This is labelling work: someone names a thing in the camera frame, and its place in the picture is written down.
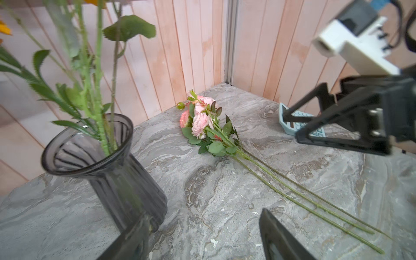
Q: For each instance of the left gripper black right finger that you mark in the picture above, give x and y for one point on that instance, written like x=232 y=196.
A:
x=278 y=242

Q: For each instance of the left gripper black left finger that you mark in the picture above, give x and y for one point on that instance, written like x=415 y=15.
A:
x=132 y=244

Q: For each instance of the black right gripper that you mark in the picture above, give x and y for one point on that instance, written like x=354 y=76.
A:
x=368 y=114

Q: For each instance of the pink carnation spray stem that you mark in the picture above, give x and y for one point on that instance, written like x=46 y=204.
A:
x=276 y=182

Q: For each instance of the pink peony spray stem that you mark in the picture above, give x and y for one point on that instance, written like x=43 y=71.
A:
x=227 y=146

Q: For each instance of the large pink rose stem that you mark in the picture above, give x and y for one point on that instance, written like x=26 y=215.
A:
x=208 y=107

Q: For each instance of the dark ribbed glass vase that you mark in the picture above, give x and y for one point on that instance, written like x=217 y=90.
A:
x=124 y=187

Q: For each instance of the light blue calculator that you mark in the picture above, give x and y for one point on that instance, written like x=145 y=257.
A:
x=291 y=128

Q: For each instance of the orange flower stem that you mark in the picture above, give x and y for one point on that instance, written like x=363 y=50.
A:
x=8 y=31

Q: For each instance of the red flower stem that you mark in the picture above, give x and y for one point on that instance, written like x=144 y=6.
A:
x=120 y=32

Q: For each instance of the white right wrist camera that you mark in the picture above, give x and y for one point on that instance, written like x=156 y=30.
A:
x=356 y=34

